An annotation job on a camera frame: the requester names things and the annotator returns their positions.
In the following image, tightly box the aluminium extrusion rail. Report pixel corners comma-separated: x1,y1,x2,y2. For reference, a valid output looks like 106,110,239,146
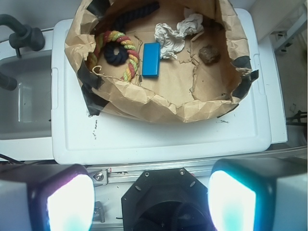
86,146,308,186

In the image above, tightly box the blue rectangular block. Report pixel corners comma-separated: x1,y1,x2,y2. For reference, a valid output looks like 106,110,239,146
142,42,160,78

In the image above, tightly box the multicolour twisted rope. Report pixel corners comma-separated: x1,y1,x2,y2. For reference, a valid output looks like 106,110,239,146
87,30,141,83

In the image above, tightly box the dark navy rope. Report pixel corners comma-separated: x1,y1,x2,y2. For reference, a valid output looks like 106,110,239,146
103,0,160,65

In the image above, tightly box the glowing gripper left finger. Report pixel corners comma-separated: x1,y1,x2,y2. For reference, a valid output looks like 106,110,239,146
0,164,95,231

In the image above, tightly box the black octagonal mount plate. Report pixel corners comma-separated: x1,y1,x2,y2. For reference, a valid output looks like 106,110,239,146
121,169,215,231

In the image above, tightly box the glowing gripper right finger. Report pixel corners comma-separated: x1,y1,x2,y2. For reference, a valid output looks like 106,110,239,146
207,158,308,231

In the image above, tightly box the black faucet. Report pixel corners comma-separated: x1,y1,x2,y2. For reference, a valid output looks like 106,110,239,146
0,14,45,58

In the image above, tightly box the brown rock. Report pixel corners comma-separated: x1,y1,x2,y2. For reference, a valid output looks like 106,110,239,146
198,45,220,65

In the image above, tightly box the crumpled white paper towel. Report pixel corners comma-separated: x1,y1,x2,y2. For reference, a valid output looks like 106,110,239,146
154,13,204,60

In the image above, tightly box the brown paper bag tray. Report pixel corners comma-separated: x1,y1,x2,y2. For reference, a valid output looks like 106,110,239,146
64,0,258,123

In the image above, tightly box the white plastic bin lid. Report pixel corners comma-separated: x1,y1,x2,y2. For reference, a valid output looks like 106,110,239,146
51,19,271,165

